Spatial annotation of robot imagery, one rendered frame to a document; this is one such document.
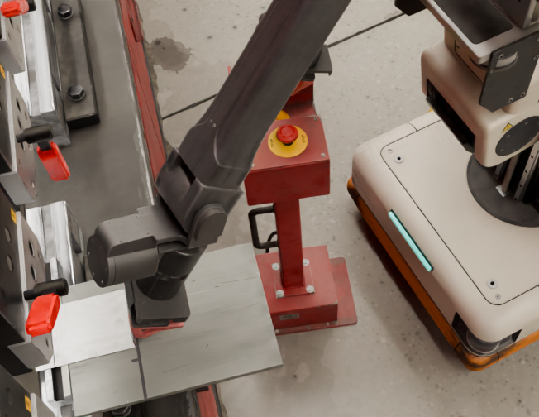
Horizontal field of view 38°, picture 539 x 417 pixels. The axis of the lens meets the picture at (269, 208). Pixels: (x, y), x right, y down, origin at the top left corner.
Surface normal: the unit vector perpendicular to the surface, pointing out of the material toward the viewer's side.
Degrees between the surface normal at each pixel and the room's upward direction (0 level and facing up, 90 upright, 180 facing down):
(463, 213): 0
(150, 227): 27
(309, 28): 82
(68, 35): 0
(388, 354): 0
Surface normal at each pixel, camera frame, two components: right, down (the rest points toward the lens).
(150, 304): 0.39, -0.56
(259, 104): 0.47, 0.65
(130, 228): 0.21, -0.72
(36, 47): -0.07, -0.52
